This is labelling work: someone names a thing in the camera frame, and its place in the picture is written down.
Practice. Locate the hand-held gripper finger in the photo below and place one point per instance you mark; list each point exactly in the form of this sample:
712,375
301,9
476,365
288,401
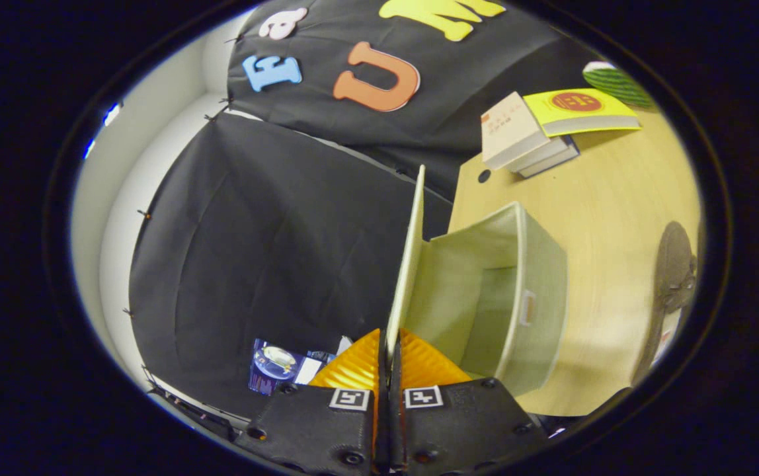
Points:
399,430
383,430

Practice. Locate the green fabric storage box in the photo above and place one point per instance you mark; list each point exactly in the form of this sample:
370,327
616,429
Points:
485,297

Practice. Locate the brown fuzzy shoe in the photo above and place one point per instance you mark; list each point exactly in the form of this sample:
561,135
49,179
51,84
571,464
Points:
674,258

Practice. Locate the blue printed carton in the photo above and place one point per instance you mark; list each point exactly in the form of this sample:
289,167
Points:
274,363

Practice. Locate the black desk grommet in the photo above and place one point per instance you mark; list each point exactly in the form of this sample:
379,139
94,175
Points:
483,176

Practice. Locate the white book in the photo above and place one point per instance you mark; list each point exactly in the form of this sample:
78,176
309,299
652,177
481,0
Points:
548,153

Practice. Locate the beige book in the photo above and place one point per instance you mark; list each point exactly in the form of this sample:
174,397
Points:
508,125

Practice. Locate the yellow book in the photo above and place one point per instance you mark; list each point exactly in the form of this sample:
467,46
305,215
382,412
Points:
578,102

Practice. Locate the watermelon slice plush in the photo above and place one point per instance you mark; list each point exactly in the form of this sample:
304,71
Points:
617,84

